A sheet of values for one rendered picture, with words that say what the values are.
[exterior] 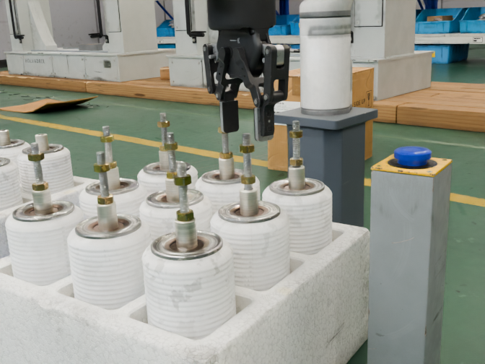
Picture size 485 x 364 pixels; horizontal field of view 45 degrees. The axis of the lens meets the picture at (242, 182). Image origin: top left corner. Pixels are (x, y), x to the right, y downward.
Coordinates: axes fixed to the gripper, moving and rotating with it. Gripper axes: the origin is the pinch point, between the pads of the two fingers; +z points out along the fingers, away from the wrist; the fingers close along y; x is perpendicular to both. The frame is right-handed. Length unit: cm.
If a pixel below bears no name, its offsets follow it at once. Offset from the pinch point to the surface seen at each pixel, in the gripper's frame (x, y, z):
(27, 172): 13, 53, 14
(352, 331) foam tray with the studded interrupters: -15.3, -2.4, 31.5
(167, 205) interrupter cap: 6.8, 8.3, 10.4
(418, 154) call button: -12.1, -15.0, 3.0
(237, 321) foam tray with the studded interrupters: 8.9, -9.9, 17.8
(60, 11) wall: -210, 710, -26
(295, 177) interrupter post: -10.1, 3.5, 9.0
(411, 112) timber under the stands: -159, 107, 30
